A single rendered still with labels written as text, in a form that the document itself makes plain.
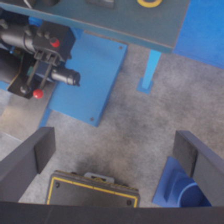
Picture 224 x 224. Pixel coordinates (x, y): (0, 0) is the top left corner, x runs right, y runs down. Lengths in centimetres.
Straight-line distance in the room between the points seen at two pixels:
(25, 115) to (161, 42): 141
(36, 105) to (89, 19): 117
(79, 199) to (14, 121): 94
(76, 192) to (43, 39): 105
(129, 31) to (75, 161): 132
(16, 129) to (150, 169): 131
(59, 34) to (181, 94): 127
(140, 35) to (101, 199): 110
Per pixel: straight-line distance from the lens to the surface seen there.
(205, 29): 145
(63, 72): 117
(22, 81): 130
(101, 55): 162
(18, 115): 174
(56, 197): 141
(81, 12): 65
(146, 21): 60
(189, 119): 164
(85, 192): 132
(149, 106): 157
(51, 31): 71
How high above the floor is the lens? 153
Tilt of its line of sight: 80 degrees down
